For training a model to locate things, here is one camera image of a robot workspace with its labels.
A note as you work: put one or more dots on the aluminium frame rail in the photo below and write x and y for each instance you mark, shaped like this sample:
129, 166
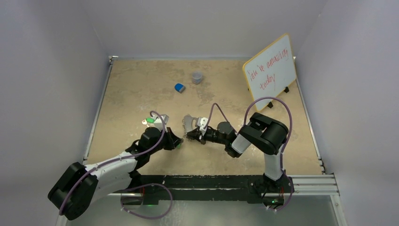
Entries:
297, 184

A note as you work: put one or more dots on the small whiteboard with red writing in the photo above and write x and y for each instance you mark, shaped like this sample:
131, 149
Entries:
272, 70

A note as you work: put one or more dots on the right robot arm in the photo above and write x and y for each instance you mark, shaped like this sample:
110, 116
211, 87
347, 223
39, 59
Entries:
265, 133

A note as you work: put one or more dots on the blue eraser block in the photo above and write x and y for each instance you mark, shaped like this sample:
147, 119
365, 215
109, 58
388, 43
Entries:
180, 88

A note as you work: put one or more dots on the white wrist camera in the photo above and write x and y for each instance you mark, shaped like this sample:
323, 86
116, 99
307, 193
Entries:
202, 123
160, 120

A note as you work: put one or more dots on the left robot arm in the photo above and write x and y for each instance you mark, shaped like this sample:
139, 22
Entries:
81, 185

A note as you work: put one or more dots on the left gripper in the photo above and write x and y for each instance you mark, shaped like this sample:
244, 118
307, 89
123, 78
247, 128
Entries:
172, 140

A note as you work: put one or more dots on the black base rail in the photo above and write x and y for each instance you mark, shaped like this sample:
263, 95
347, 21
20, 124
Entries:
154, 192

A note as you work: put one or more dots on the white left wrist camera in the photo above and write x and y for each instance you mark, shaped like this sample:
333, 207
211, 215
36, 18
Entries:
160, 120

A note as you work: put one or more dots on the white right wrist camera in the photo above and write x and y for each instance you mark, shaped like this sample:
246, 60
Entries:
202, 123

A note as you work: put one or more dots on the small grey cup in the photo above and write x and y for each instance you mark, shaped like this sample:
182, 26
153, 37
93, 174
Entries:
197, 77

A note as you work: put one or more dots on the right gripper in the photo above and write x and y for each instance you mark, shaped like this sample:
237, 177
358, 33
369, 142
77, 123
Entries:
195, 133

